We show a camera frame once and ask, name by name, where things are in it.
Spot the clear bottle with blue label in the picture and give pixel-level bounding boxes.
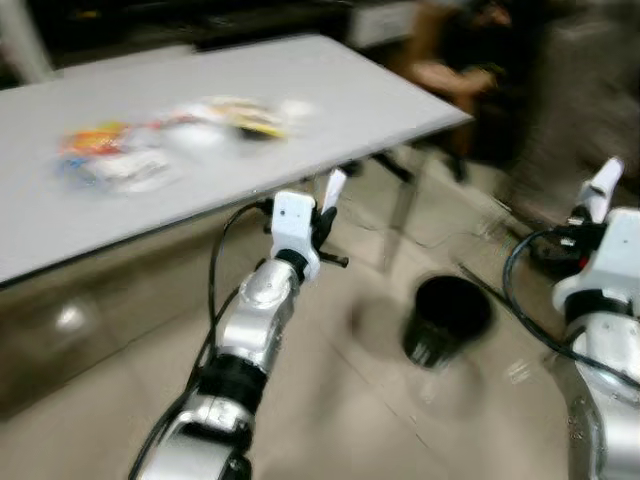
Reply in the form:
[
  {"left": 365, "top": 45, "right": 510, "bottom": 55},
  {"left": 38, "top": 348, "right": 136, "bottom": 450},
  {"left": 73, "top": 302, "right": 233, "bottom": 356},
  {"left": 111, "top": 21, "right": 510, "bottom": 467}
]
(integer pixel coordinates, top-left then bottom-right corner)
[{"left": 60, "top": 150, "right": 177, "bottom": 194}]

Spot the grey fabric sofa chair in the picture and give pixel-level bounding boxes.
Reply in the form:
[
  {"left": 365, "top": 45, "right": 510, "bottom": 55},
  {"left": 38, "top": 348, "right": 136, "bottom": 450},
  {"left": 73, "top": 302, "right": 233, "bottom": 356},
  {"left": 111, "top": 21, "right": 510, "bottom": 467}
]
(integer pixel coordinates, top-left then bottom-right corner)
[{"left": 508, "top": 8, "right": 640, "bottom": 223}]

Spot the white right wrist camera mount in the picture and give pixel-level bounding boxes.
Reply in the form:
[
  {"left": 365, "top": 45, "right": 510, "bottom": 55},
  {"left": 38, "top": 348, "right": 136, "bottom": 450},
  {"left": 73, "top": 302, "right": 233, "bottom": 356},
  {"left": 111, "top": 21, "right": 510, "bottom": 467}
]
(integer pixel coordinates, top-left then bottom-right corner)
[{"left": 552, "top": 206, "right": 640, "bottom": 318}]

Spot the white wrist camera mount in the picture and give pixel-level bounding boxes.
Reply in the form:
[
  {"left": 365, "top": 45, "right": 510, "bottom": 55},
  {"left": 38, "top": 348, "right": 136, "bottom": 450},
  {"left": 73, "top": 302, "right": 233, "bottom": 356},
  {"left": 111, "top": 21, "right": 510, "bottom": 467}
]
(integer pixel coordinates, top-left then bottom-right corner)
[
  {"left": 269, "top": 190, "right": 322, "bottom": 282},
  {"left": 552, "top": 206, "right": 640, "bottom": 318}
]

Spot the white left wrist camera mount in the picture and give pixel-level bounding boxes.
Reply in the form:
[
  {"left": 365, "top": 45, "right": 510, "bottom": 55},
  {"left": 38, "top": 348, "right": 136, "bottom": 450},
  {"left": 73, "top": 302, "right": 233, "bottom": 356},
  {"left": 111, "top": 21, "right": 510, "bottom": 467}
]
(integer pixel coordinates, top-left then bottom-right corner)
[{"left": 269, "top": 190, "right": 322, "bottom": 282}]

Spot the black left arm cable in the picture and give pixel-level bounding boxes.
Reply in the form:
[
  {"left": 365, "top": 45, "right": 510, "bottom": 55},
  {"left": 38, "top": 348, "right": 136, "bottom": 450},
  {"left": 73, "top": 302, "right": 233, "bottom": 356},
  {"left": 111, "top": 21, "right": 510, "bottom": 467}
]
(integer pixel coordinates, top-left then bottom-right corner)
[{"left": 128, "top": 198, "right": 277, "bottom": 480}]

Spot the orange snack bag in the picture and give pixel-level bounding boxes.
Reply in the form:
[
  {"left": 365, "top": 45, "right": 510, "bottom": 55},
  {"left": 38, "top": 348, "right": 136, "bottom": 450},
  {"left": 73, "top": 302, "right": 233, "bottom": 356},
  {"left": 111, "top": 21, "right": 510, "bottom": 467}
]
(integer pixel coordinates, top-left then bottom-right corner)
[{"left": 57, "top": 121, "right": 132, "bottom": 160}]

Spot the black rubbish bin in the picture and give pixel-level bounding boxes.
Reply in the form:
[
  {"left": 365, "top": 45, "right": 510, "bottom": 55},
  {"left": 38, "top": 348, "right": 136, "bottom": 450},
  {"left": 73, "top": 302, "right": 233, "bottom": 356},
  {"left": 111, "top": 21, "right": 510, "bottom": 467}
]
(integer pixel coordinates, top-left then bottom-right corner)
[{"left": 401, "top": 274, "right": 495, "bottom": 370}]

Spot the yellow snack package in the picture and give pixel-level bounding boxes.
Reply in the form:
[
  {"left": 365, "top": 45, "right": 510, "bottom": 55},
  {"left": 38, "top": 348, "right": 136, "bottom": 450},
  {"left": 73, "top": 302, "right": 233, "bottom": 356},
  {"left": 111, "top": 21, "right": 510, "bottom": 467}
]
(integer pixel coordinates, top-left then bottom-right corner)
[{"left": 204, "top": 96, "right": 292, "bottom": 142}]

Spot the seated person in dark clothes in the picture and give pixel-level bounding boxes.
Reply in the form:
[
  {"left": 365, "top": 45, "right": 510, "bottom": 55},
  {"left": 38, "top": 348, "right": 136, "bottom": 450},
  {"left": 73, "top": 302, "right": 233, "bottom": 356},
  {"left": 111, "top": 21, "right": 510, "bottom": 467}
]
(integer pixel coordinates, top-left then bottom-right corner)
[{"left": 405, "top": 0, "right": 526, "bottom": 116}]

